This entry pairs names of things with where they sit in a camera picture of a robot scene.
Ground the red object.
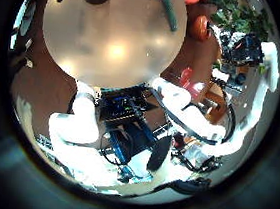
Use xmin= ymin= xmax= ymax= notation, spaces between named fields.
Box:
xmin=177 ymin=66 xmax=206 ymax=98

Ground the orange round object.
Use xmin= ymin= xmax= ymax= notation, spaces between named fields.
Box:
xmin=188 ymin=12 xmax=212 ymax=43

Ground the black equipment pile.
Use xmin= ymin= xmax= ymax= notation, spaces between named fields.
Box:
xmin=218 ymin=30 xmax=268 ymax=69

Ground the green leafy plant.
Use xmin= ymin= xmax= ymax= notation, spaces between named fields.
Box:
xmin=208 ymin=0 xmax=276 ymax=42

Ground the blue metal cart frame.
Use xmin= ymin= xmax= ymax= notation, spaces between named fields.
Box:
xmin=90 ymin=85 xmax=164 ymax=184

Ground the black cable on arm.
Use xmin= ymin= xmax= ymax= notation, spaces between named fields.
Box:
xmin=145 ymin=85 xmax=240 ymax=148

